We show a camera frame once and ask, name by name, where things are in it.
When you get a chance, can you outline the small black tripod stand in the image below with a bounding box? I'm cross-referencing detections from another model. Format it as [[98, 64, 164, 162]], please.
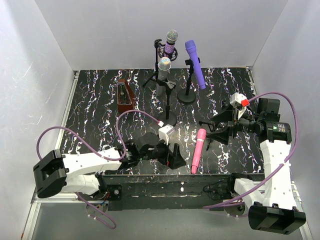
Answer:
[[198, 99, 233, 151]]

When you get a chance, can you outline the pink microphone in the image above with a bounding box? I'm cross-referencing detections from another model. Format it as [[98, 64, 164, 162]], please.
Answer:
[[191, 128, 207, 174]]

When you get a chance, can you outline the black round-base stand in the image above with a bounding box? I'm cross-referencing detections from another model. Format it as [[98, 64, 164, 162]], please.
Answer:
[[156, 79, 177, 127], [177, 58, 196, 105]]

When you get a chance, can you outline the purple plastic microphone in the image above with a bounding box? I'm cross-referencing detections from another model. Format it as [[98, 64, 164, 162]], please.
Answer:
[[185, 40, 206, 90]]

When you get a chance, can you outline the silver microphone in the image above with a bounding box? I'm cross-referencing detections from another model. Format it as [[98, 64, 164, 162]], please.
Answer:
[[156, 56, 171, 97]]

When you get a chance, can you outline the purple glitter microphone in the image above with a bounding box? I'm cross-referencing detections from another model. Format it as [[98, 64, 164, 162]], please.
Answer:
[[159, 29, 178, 61]]

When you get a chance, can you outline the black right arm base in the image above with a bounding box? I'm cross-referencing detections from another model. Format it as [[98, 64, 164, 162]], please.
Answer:
[[202, 175, 236, 200]]

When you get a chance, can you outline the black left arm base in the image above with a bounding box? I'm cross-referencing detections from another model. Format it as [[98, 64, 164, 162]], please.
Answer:
[[98, 178, 123, 201]]

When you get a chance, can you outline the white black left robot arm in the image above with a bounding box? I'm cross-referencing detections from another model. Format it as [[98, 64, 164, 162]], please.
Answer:
[[33, 132, 186, 199]]

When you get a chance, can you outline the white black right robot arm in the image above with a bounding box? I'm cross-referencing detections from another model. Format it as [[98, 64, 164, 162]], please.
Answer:
[[206, 93, 306, 235]]

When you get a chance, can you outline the tall black tripod stand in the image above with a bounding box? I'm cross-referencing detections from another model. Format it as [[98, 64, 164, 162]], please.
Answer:
[[142, 39, 165, 88]]

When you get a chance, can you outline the brown wooden metronome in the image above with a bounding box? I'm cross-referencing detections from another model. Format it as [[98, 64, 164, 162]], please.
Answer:
[[116, 79, 136, 113]]

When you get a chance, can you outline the aluminium table rail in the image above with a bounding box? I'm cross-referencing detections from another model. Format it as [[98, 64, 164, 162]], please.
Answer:
[[21, 69, 111, 240]]

